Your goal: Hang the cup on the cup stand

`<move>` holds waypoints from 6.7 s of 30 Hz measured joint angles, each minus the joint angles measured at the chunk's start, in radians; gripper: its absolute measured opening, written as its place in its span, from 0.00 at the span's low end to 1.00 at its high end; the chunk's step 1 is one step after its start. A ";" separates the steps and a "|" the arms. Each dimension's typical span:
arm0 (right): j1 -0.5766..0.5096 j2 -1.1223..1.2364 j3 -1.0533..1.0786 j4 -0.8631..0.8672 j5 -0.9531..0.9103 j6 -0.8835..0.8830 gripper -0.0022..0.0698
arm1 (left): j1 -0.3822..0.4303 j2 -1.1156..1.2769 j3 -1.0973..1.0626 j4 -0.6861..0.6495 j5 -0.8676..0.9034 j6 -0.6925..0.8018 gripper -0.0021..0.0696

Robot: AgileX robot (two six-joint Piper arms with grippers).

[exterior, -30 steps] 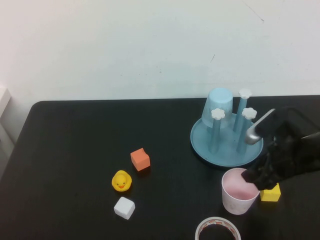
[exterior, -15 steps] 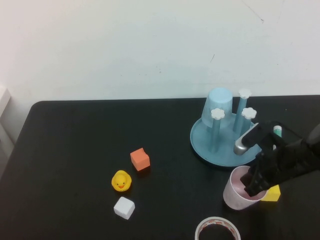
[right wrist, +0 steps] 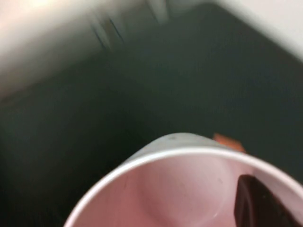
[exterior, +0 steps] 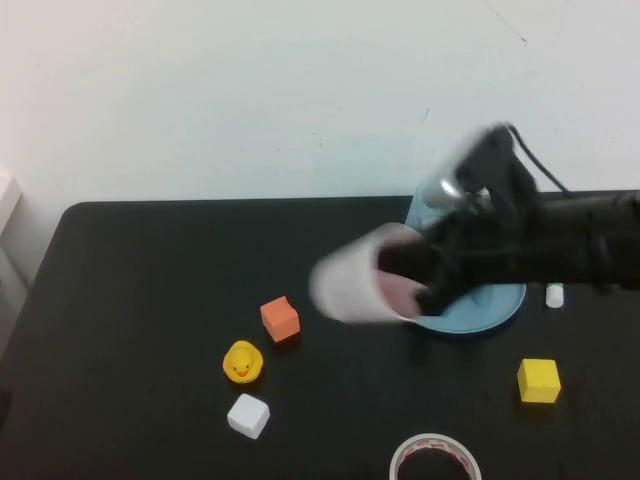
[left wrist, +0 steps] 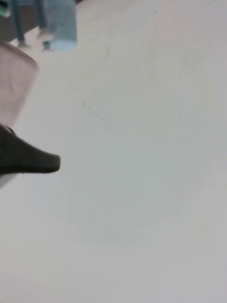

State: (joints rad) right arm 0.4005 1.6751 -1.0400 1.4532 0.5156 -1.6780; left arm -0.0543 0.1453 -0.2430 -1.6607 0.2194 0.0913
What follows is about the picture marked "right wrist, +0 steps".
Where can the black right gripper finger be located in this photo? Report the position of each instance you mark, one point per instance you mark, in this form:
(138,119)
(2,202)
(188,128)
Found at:
(255,208)

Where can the pink plastic cup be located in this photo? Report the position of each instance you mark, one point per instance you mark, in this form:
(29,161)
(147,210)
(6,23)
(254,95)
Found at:
(165,189)

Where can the orange block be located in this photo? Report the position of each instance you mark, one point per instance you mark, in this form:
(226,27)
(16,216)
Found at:
(228,142)

